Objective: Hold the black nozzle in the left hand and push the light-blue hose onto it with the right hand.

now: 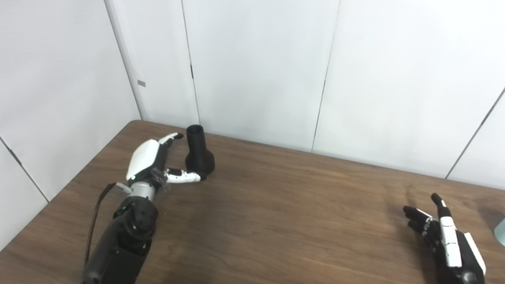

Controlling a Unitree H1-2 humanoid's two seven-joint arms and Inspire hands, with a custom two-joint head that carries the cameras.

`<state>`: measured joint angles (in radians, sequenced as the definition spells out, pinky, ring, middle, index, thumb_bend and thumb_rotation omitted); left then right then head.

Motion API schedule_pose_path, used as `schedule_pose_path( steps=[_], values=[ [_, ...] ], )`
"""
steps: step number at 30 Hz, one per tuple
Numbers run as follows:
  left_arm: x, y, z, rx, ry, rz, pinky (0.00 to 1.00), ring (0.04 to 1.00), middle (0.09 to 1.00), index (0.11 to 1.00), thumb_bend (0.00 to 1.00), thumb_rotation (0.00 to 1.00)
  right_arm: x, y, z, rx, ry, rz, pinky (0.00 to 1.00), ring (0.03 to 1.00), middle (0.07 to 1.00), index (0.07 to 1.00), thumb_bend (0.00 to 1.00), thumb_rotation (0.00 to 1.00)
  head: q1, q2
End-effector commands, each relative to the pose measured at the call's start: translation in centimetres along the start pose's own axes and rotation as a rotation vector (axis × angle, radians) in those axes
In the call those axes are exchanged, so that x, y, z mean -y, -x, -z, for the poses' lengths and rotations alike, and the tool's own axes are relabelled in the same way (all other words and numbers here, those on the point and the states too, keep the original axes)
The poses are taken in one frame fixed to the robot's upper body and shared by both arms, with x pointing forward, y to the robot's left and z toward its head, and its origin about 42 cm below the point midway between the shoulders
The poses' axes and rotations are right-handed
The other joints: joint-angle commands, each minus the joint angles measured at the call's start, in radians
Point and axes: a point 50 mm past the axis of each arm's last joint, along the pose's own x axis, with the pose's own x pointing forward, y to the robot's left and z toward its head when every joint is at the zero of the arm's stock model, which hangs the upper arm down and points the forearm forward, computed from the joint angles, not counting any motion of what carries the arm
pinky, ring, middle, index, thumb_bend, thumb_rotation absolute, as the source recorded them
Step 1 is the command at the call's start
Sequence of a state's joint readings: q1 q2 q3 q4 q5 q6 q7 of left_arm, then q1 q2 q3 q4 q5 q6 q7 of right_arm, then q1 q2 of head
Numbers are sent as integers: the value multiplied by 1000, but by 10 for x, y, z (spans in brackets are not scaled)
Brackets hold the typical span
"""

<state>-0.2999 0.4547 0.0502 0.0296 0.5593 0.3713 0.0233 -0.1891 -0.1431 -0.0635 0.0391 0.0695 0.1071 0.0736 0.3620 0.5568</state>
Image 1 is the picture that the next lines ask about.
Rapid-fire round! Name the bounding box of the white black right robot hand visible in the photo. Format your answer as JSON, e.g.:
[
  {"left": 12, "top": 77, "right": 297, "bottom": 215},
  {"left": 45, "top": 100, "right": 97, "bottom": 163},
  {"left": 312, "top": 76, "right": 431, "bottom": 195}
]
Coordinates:
[{"left": 403, "top": 193, "right": 487, "bottom": 284}]

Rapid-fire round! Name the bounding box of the light-blue cylindrical hose piece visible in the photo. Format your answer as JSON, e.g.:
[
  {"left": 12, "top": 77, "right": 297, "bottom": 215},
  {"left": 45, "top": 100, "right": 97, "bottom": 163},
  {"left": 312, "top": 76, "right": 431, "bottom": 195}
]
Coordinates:
[{"left": 495, "top": 218, "right": 505, "bottom": 247}]

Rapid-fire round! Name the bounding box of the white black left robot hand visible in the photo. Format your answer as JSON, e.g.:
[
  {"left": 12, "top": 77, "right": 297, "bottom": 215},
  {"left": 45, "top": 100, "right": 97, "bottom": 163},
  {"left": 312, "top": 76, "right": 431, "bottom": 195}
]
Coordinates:
[{"left": 125, "top": 133, "right": 207, "bottom": 189}]

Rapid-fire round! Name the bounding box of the black funnel-shaped nozzle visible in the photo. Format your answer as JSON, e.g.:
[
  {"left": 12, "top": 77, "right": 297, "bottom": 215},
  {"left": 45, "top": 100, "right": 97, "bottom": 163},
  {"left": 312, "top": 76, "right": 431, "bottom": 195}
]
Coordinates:
[{"left": 185, "top": 125, "right": 216, "bottom": 181}]

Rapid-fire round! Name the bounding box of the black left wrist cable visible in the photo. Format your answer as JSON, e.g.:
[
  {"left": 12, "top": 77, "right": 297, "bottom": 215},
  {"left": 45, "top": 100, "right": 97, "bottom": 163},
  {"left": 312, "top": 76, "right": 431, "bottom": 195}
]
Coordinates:
[{"left": 84, "top": 182, "right": 133, "bottom": 265}]

